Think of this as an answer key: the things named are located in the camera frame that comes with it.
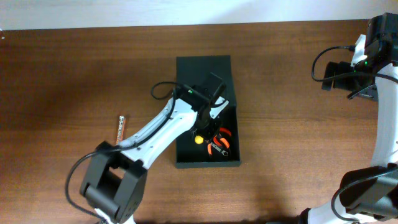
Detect black box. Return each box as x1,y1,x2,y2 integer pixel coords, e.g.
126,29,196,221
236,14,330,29
176,55,241,169

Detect yellow black screwdriver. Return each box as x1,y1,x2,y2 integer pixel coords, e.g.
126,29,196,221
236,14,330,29
194,135,204,144

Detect silver ring spanner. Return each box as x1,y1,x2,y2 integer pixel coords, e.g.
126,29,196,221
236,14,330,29
219,150,228,157

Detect orange black long-nose pliers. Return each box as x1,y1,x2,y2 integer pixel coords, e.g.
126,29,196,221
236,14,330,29
207,137,230,157

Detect orange handled metal file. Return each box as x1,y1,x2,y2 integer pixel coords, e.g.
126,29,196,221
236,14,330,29
116,115,126,144

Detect red small cutting pliers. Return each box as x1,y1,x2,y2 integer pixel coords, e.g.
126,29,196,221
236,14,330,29
220,127,232,137

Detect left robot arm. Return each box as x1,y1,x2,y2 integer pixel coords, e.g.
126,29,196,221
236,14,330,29
80,73,228,223

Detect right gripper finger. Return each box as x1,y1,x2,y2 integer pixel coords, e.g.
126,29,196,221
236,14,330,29
322,62,338,91
333,62,346,89

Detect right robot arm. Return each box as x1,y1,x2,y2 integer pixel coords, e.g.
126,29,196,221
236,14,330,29
294,12,397,224

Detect black right camera cable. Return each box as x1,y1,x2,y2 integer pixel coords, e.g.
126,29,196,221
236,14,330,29
311,45,398,86

